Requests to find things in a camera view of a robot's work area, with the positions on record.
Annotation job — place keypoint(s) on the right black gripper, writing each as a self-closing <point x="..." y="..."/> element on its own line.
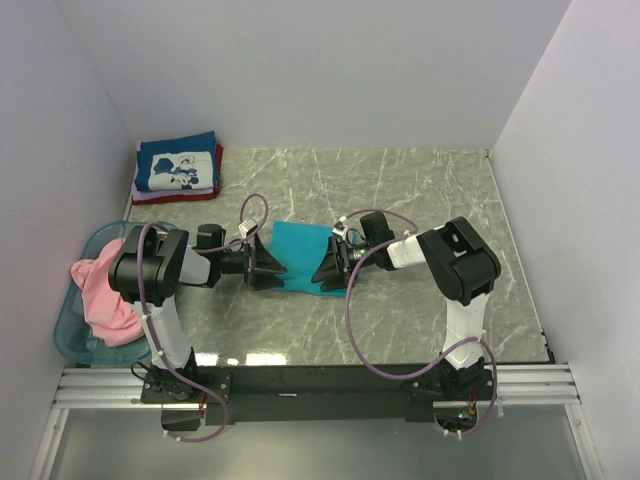
<point x="335" y="269"/>

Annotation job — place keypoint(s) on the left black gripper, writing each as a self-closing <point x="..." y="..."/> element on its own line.
<point x="260" y="258"/>

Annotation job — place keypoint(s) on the teal t-shirt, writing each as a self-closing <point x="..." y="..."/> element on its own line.
<point x="301" y="248"/>

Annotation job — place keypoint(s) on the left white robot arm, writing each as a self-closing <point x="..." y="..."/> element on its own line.
<point x="154" y="262"/>

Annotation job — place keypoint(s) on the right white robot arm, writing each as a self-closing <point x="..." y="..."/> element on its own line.
<point x="461" y="263"/>

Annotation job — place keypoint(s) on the folded red t-shirt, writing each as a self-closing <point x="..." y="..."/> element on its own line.
<point x="168" y="196"/>

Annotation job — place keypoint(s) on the folded blue printed t-shirt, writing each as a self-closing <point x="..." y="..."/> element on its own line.
<point x="146" y="150"/>

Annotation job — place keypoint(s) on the pink t-shirt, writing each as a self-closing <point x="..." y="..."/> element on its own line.
<point x="111" y="318"/>

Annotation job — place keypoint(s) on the clear blue plastic bin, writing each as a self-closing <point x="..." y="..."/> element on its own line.
<point x="72" y="336"/>

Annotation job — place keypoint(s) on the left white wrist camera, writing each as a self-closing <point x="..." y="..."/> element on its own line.
<point x="247" y="227"/>

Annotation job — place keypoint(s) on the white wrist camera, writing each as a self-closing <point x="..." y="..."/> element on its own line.
<point x="247" y="227"/>
<point x="340" y="228"/>

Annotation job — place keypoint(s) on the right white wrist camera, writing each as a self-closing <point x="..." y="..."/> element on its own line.
<point x="340" y="228"/>

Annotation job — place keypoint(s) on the aluminium rail frame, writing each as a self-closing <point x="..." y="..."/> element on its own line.
<point x="116" y="388"/>

